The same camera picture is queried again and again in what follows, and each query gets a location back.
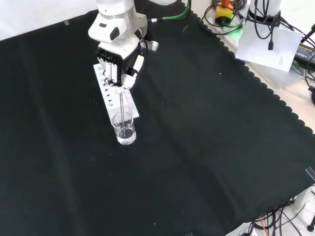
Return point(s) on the yellow stop button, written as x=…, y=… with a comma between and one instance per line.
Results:
x=224, y=12

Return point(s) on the black tripod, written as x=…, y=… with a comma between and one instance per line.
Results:
x=312, y=94

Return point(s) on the clear tape strip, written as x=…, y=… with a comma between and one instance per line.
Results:
x=66, y=22
x=310, y=173

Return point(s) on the clear glass beaker with water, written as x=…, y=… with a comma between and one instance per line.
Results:
x=126, y=138

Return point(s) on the black power adapter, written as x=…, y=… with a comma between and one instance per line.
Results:
x=305, y=52

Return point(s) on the white paper sheet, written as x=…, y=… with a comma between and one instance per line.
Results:
x=258, y=51

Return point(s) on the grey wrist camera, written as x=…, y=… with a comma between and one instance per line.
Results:
x=152, y=46

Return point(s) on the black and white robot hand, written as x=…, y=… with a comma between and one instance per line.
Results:
x=123, y=51

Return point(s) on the white test tube rack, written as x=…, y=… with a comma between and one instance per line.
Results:
x=116, y=110

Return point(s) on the pale board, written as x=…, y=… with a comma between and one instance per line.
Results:
x=280, y=78

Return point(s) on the grey metal bench post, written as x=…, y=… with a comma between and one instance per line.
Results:
x=302, y=197

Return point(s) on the clear glass rod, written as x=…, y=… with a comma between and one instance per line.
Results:
x=122, y=108

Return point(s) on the black cloth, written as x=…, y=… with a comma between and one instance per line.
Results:
x=197, y=123

